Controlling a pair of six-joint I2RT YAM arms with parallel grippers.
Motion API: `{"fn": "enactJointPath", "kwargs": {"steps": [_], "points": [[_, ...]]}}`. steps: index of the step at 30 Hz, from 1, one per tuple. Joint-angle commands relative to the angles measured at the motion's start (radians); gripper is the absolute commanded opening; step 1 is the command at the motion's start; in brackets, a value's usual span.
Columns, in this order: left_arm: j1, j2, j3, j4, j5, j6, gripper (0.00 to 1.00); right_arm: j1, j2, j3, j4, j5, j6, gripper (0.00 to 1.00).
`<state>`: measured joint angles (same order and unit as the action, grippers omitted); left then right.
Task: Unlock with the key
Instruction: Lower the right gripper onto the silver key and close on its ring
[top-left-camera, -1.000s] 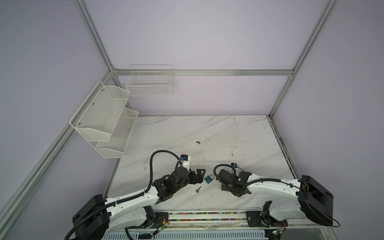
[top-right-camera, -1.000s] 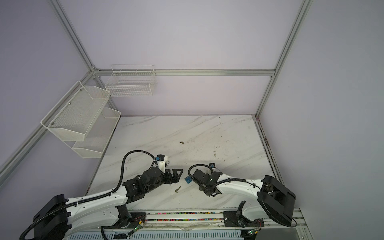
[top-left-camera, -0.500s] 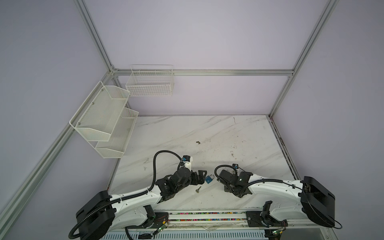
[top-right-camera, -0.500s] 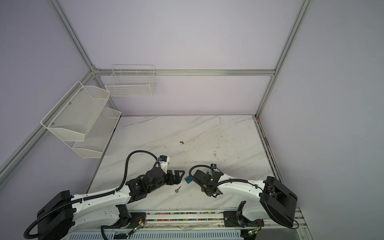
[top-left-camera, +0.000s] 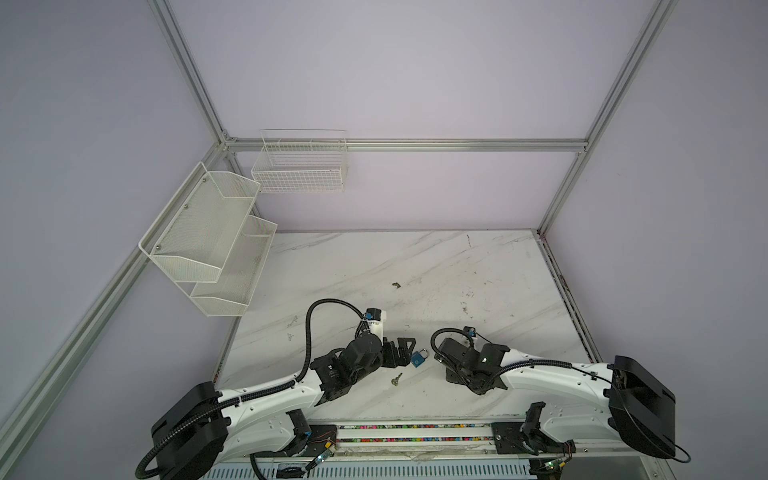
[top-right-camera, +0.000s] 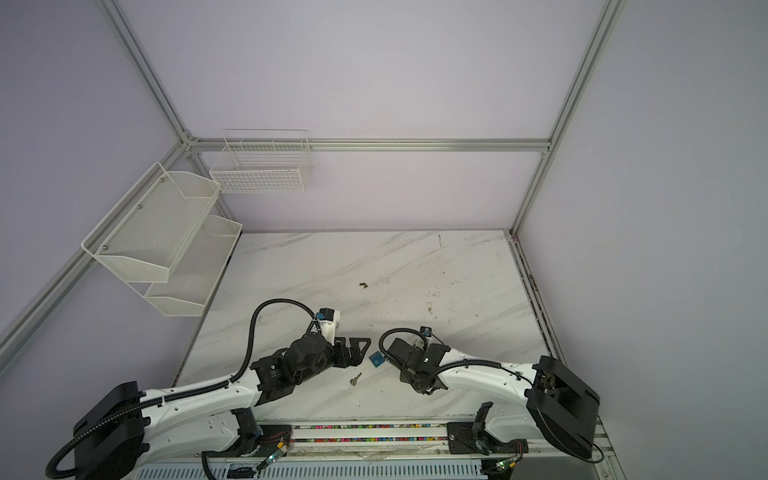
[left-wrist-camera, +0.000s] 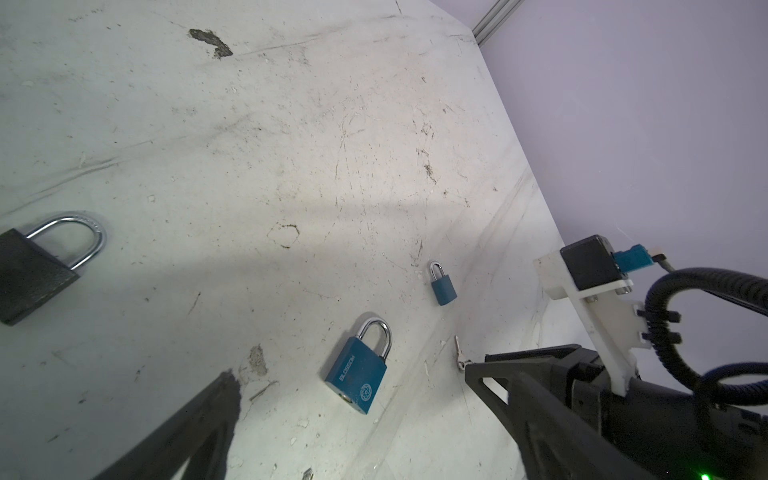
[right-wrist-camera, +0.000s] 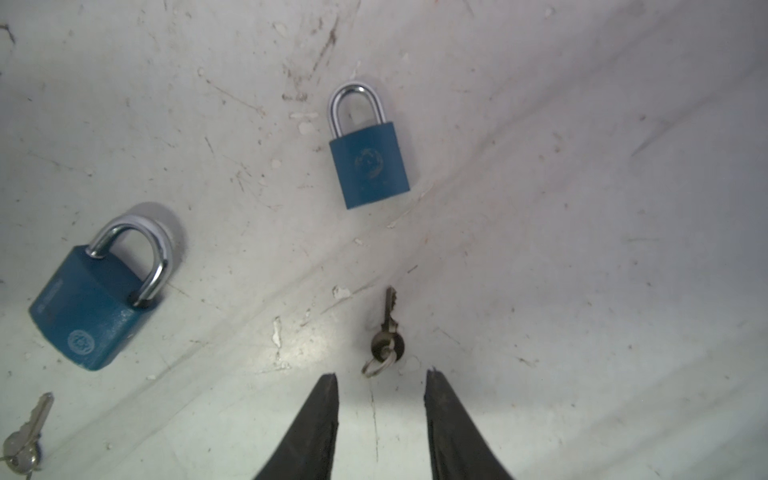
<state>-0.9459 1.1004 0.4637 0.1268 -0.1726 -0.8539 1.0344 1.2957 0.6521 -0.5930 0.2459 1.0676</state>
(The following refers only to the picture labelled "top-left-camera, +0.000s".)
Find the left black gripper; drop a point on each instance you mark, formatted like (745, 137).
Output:
(403, 356)

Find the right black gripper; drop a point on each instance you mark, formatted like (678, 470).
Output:
(451, 379)

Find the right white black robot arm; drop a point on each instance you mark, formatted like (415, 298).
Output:
(618, 401)

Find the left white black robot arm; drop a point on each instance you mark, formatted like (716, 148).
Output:
(208, 426)

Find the large blue padlock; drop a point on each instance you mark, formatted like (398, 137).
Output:
(419, 357)

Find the white mesh two-tier shelf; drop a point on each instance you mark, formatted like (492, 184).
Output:
(209, 242)

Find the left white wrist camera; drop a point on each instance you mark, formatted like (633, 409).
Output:
(375, 318)

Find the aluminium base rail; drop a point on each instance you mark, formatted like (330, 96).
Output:
(422, 440)

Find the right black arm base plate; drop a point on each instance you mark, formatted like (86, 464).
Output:
(510, 438)

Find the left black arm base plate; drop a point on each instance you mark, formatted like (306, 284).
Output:
(314, 442)

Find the white wire basket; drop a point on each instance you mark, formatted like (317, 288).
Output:
(301, 161)

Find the aluminium frame profiles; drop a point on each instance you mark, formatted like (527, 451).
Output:
(35, 408)

